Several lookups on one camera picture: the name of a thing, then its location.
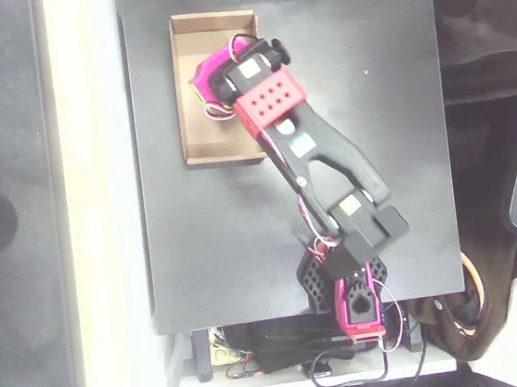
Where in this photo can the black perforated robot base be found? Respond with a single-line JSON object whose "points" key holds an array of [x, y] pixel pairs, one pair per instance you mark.
{"points": [[313, 285]]}

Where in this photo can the magenta gripper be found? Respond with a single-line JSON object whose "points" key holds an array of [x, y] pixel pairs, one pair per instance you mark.
{"points": [[204, 79]]}

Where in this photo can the open cardboard box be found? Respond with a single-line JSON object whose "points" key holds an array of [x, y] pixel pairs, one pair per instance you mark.
{"points": [[200, 130]]}

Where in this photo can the black table clamp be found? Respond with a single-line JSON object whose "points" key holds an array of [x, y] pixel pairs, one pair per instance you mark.
{"points": [[415, 334], [202, 354]]}

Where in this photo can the brown jacket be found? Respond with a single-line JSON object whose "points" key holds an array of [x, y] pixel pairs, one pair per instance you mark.
{"points": [[447, 335]]}

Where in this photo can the small wooden plate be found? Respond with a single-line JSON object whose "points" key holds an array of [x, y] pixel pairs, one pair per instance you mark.
{"points": [[221, 355]]}

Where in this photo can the small circuit board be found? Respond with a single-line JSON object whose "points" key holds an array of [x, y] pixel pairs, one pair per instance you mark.
{"points": [[242, 374]]}

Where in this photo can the small black connector box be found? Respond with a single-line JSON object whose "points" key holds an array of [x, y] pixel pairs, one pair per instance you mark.
{"points": [[320, 369]]}

